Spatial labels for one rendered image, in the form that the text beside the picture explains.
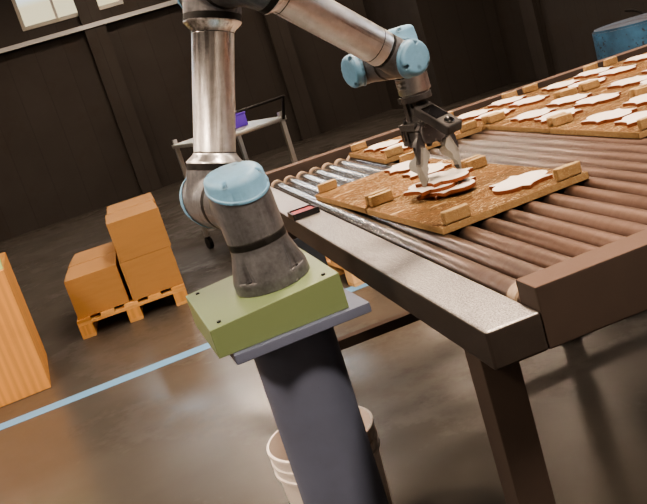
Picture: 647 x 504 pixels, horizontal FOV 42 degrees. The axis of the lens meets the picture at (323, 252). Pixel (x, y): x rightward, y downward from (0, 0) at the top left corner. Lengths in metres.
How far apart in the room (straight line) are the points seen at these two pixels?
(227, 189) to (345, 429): 0.52
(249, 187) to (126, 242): 3.99
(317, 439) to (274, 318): 0.28
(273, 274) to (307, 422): 0.30
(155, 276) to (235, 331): 4.05
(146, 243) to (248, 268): 3.96
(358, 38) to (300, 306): 0.54
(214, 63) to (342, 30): 0.26
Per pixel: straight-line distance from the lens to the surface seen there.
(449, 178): 1.91
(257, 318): 1.51
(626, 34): 5.46
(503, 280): 1.32
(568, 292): 1.20
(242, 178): 1.53
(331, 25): 1.65
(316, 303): 1.53
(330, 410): 1.64
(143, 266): 5.52
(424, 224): 1.73
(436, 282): 1.41
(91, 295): 5.57
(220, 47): 1.68
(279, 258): 1.55
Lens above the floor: 1.34
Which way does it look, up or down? 14 degrees down
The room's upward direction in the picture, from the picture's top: 17 degrees counter-clockwise
